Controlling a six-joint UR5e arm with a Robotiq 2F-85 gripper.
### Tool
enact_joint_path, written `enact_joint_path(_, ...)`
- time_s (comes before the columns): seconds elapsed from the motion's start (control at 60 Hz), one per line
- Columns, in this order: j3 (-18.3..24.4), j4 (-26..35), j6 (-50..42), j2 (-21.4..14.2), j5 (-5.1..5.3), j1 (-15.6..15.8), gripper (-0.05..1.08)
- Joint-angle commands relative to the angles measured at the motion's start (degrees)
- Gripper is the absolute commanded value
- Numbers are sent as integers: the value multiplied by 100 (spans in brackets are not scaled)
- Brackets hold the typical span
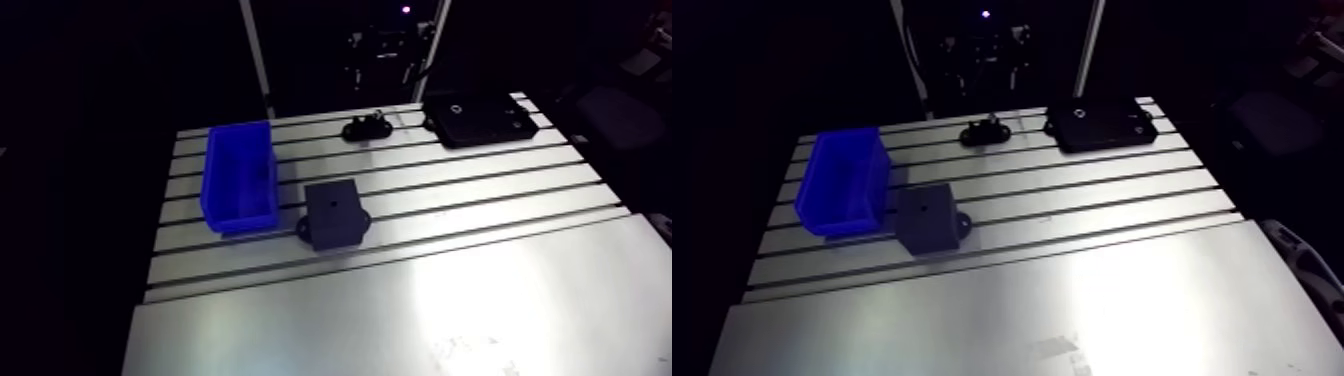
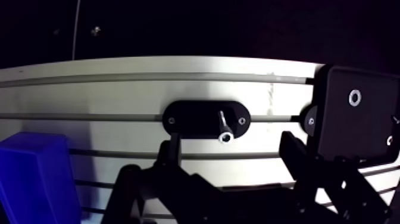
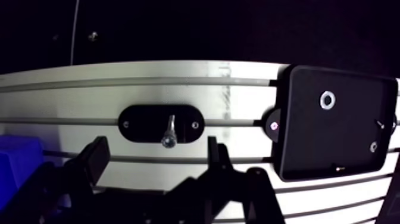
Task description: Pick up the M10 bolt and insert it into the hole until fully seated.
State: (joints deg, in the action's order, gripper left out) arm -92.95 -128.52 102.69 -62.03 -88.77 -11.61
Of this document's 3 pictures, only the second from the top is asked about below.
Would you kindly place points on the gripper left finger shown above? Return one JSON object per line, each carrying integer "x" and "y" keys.
{"x": 175, "y": 187}

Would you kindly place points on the blue bin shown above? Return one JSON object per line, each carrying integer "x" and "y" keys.
{"x": 36, "y": 181}

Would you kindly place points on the steel bolt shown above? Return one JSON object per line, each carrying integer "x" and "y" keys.
{"x": 225, "y": 131}

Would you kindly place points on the black oval holder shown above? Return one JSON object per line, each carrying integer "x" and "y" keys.
{"x": 206, "y": 119}

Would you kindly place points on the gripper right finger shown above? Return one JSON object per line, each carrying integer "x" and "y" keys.
{"x": 340, "y": 190}

